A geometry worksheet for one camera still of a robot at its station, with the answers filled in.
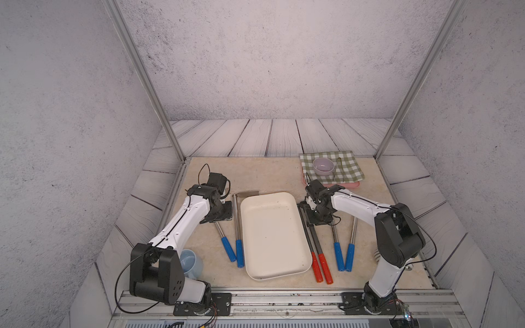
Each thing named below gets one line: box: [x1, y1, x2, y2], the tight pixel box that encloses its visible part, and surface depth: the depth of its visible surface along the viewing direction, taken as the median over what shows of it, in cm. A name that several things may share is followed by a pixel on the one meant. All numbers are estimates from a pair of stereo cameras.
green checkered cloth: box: [299, 150, 366, 184], surface depth 117 cm
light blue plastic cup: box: [179, 248, 204, 279], surface depth 80 cm
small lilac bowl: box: [312, 157, 335, 177], surface depth 113 cm
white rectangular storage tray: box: [239, 192, 313, 281], surface depth 93 cm
